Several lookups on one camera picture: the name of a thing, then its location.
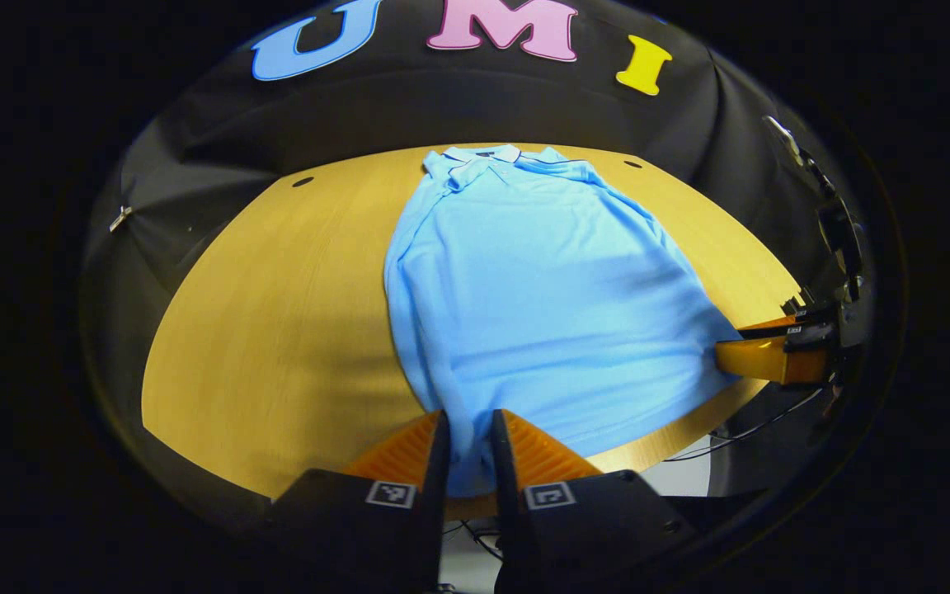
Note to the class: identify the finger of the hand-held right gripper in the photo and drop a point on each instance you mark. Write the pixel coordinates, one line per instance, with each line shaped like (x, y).
(809, 326)
(759, 359)

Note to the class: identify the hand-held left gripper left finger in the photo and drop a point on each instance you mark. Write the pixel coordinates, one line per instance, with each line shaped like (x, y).
(434, 528)

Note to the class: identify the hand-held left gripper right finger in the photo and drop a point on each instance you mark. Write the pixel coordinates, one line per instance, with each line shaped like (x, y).
(512, 536)

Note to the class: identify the light blue T-shirt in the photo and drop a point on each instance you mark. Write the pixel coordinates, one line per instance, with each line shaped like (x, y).
(541, 313)

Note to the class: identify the black backdrop cloth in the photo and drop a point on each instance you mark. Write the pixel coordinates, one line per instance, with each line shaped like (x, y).
(359, 115)

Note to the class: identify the silver metal clip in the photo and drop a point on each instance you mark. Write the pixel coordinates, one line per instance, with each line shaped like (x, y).
(120, 219)

